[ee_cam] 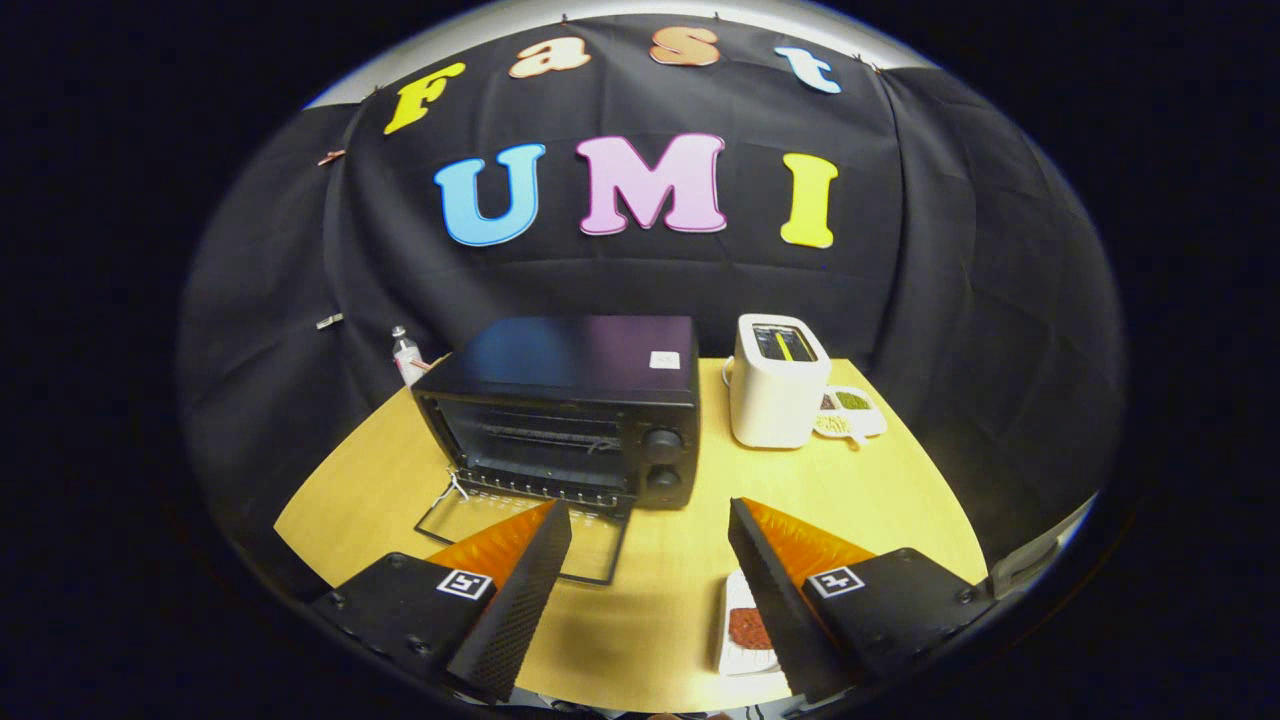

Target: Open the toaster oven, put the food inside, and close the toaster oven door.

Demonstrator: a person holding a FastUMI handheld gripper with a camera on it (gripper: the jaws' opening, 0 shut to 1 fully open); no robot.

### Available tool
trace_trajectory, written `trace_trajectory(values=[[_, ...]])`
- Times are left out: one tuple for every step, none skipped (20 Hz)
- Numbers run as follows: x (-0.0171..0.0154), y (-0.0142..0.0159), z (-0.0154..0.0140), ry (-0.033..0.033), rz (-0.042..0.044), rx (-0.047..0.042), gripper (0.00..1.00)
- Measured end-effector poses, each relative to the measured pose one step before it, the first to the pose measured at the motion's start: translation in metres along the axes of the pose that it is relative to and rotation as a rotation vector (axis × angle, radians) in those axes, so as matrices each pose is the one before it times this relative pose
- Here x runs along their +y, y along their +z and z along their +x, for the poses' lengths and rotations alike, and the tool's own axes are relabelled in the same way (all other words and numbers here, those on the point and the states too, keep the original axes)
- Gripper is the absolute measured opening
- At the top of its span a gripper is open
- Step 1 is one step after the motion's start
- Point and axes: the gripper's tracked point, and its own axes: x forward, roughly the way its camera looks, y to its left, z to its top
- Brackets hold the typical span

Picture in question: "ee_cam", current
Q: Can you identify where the brown grilled steak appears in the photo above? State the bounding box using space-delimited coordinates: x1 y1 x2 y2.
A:
728 605 773 651

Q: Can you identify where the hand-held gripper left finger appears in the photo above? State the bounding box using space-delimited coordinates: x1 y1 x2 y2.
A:
310 500 573 704

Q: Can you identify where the white rectangular plate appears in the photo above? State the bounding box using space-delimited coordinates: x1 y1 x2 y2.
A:
717 568 786 677

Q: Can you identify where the black toaster oven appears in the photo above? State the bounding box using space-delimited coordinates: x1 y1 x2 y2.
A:
410 315 701 588

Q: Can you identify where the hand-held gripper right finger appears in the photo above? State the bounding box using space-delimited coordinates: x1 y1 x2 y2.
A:
727 497 996 704

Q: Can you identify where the white toaster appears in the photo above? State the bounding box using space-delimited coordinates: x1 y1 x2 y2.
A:
722 313 831 449

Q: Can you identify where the white sectioned dish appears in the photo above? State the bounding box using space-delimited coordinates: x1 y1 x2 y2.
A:
812 386 889 446

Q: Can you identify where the clear plastic bottle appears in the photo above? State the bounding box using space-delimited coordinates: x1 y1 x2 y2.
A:
392 326 427 388

